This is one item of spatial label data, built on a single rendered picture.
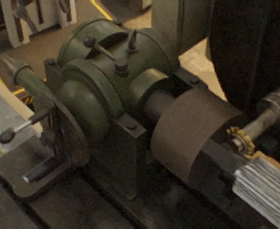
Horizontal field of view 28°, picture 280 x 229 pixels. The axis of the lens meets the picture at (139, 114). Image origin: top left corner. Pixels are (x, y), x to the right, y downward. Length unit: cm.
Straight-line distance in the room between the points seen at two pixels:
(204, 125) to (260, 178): 15
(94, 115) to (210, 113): 25
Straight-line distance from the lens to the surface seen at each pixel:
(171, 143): 115
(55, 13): 285
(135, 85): 124
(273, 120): 117
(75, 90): 124
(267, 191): 113
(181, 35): 151
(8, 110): 195
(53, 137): 125
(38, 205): 138
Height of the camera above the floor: 215
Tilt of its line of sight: 49 degrees down
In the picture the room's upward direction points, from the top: straight up
